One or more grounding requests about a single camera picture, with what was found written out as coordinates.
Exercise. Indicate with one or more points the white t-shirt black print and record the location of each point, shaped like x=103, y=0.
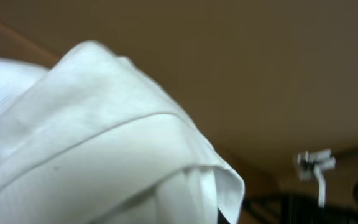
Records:
x=95, y=140

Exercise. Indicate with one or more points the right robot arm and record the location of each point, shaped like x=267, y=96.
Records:
x=300, y=209

